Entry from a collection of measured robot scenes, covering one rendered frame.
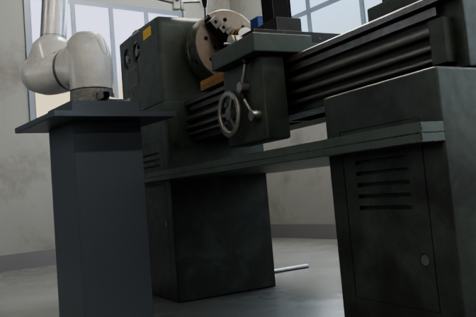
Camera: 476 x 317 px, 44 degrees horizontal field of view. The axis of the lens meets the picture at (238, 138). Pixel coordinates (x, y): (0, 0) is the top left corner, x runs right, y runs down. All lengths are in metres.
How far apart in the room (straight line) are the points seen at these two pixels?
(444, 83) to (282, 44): 0.68
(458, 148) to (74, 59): 1.38
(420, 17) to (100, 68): 1.17
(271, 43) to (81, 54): 0.72
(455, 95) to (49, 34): 1.57
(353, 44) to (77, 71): 1.01
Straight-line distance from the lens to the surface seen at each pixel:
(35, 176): 4.79
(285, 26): 2.04
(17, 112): 4.81
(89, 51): 2.19
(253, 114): 1.83
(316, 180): 4.91
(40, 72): 2.32
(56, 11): 2.43
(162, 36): 2.66
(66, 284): 2.20
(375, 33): 1.59
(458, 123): 1.34
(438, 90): 1.31
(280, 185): 5.26
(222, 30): 2.54
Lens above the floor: 0.46
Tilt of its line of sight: 5 degrees up
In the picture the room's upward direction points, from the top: 5 degrees counter-clockwise
